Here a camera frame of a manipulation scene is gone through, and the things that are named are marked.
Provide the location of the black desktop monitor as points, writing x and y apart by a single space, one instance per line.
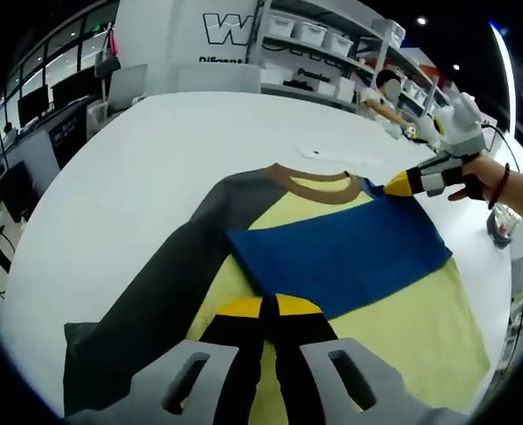
33 104

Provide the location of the yellow garment with dark sleeves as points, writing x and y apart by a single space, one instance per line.
354 265

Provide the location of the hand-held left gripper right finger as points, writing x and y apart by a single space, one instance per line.
305 336

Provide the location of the person's right hand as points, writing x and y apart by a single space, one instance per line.
486 177

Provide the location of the grey office chair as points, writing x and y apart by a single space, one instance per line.
128 86

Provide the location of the ceiling light strip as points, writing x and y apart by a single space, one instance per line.
504 79

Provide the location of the hanging black and pink bag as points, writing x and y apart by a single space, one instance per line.
107 64

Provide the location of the grey cabinet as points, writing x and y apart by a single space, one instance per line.
35 155

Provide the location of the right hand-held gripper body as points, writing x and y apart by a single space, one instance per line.
462 133

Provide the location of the grey metal shelf rack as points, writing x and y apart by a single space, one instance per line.
358 57

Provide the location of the white template sheet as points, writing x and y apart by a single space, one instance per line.
345 155

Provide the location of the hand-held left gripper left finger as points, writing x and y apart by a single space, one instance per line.
239 336

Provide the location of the white storage bin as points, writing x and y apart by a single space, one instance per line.
310 32
338 43
281 24

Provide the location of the dark curved holder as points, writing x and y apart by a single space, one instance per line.
500 230

